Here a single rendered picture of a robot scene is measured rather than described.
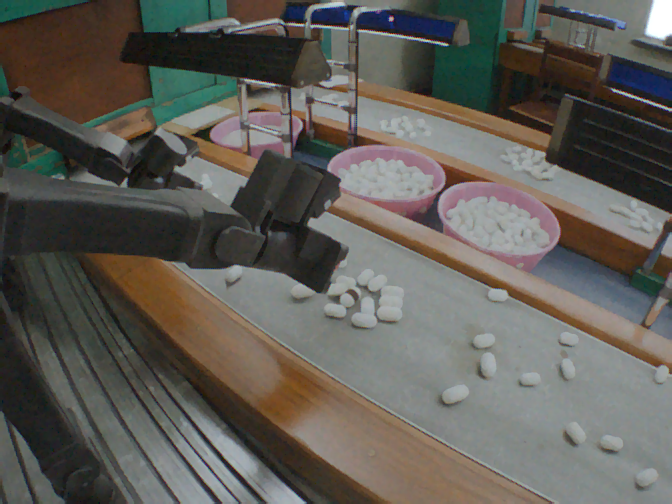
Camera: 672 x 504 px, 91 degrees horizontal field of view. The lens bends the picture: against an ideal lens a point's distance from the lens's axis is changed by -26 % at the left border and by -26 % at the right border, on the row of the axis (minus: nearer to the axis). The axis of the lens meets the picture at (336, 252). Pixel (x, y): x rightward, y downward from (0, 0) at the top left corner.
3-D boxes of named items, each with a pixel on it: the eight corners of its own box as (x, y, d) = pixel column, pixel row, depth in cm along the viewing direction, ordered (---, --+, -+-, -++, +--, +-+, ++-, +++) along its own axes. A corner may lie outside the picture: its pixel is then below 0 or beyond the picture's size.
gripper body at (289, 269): (289, 219, 59) (255, 207, 53) (350, 248, 54) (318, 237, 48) (270, 263, 60) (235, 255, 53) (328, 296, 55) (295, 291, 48)
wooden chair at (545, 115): (496, 172, 264) (517, 38, 208) (524, 157, 286) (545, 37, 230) (552, 201, 237) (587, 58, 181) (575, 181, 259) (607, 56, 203)
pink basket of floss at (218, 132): (302, 174, 114) (301, 142, 108) (206, 180, 113) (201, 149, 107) (303, 136, 135) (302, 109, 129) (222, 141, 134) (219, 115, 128)
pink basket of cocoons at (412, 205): (433, 248, 89) (439, 209, 83) (311, 225, 95) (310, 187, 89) (445, 188, 109) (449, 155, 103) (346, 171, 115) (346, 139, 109)
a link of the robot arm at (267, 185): (290, 160, 52) (219, 123, 42) (340, 184, 47) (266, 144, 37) (246, 244, 53) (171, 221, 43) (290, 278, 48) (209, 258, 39)
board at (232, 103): (182, 138, 115) (181, 134, 114) (158, 129, 122) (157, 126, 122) (264, 105, 135) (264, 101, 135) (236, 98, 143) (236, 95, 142)
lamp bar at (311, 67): (298, 90, 58) (296, 43, 53) (119, 63, 89) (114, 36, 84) (333, 79, 63) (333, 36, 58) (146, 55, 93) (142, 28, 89)
